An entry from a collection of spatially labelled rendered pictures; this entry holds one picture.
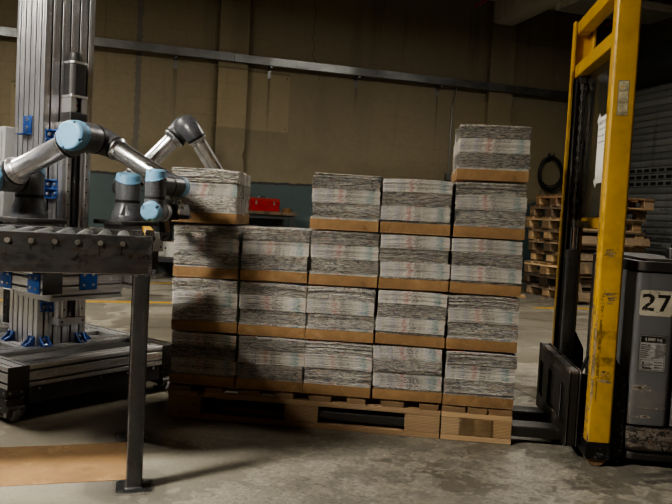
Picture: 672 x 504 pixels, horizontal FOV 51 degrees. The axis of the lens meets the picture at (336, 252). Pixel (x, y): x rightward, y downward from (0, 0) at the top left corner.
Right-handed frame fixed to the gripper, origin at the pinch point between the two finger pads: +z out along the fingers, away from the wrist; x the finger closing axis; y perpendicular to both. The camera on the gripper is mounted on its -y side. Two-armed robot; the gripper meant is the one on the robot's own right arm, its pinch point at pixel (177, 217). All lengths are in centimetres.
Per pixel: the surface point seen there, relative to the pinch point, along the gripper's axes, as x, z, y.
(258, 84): 92, 673, 176
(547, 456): -153, -10, -86
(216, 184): -14.2, 6.3, 14.5
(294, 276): -49, 5, -22
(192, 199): -4.4, 6.0, 7.7
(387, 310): -88, 4, -34
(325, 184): -60, 5, 17
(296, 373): -52, 5, -63
